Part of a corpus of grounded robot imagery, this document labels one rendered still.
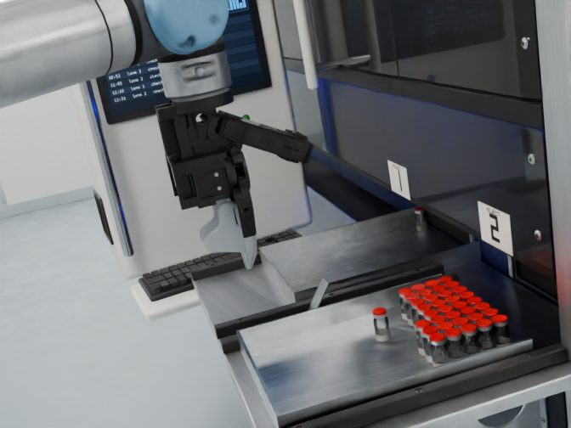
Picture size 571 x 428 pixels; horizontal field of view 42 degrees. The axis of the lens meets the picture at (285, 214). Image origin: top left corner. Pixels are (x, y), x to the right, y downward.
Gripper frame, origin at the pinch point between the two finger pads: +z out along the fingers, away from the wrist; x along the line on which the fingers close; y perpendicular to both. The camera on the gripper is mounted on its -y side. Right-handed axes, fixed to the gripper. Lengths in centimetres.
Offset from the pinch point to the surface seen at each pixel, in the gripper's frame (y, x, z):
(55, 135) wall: 57, -544, 52
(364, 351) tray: -14.3, -8.6, 21.4
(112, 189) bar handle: 15, -80, 6
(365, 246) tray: -30, -48, 21
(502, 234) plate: -35.5, -5.0, 8.0
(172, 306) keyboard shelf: 9, -64, 29
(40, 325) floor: 70, -283, 110
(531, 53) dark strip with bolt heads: -36.1, 4.8, -17.2
